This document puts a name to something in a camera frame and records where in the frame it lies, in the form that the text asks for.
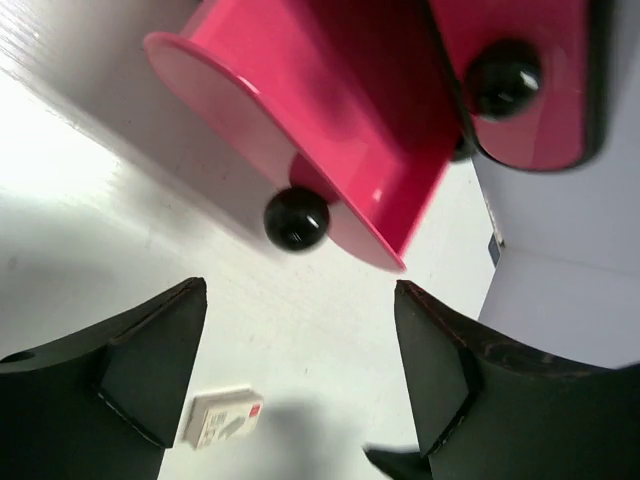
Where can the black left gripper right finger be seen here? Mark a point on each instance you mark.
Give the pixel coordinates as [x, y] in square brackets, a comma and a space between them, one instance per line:
[486, 406]

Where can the white staples box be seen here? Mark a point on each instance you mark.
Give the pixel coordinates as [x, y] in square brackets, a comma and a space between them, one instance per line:
[222, 415]

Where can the blue table corner label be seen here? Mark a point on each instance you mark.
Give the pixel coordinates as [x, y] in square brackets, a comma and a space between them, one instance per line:
[494, 249]

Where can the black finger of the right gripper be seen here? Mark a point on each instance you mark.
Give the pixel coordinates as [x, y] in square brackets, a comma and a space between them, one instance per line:
[399, 465]

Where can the pink drawer with black knob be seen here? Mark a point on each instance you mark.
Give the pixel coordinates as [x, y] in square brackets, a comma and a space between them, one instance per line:
[342, 105]

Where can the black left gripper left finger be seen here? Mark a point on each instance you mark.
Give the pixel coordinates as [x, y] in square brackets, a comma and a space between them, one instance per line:
[104, 402]

